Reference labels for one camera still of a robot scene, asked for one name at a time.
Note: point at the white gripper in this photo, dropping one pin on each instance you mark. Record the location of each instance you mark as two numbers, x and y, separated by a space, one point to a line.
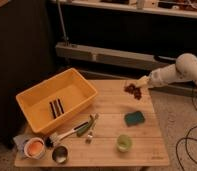
143 81

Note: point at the dark red grape bunch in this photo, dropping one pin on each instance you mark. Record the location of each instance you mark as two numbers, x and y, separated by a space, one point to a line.
132 89

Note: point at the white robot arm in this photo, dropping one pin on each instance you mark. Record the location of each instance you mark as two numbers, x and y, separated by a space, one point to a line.
183 70

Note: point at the green plastic cup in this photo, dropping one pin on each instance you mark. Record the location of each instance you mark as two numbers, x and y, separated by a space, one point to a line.
124 143

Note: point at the small metal cup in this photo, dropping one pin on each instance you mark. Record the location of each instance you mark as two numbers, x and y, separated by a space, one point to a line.
60 154

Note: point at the green sponge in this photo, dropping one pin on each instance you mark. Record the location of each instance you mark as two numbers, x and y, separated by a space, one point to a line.
134 118

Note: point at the white shelf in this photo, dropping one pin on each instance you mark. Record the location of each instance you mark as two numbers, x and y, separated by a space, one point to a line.
140 6

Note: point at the yellow plastic bin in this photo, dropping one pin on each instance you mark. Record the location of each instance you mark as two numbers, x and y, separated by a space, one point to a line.
56 100

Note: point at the metal pole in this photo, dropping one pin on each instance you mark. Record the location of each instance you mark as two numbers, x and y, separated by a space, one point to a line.
65 38

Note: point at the white bowl with orange inside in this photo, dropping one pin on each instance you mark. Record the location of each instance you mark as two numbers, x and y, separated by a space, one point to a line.
34 148

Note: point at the grey cloth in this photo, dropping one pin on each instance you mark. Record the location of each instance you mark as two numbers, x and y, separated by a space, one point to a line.
20 142

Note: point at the dish brush with green handle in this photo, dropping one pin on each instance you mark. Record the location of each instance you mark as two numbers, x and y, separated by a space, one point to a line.
55 138

